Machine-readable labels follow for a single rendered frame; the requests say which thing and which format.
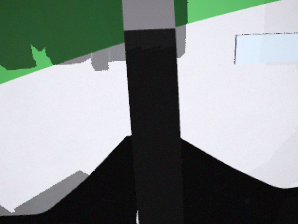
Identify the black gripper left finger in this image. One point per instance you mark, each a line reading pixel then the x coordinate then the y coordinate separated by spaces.
pixel 108 196

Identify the green putting mat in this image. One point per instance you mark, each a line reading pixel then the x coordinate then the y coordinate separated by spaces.
pixel 37 34

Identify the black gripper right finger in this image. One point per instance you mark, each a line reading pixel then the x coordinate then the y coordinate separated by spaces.
pixel 215 193

